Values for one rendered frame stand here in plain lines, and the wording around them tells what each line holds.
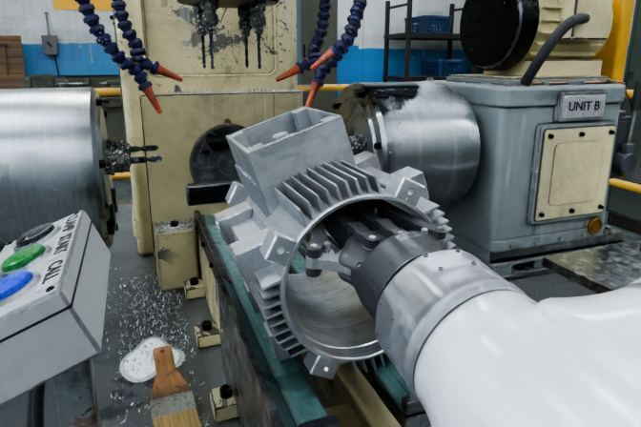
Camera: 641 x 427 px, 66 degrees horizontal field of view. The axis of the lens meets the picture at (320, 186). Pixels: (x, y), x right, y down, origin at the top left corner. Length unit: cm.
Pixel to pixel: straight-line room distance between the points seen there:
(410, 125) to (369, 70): 574
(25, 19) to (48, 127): 534
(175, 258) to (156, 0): 49
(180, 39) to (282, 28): 21
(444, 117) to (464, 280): 60
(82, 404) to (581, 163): 88
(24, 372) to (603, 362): 31
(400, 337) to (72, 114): 56
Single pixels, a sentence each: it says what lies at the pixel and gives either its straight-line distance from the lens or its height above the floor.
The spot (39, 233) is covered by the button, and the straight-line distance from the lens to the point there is 45.
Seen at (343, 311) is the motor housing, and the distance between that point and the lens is 55.
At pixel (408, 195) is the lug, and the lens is 44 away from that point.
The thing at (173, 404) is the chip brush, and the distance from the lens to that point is 67.
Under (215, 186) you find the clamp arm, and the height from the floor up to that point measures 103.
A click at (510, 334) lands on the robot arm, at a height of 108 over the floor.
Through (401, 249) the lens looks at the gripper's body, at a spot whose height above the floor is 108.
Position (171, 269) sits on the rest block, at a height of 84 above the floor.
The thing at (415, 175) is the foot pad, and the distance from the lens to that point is 48.
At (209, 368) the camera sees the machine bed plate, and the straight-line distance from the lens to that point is 73.
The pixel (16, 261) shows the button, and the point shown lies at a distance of 40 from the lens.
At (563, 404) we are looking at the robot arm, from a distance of 24.
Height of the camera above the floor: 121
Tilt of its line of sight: 14 degrees down
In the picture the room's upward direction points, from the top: straight up
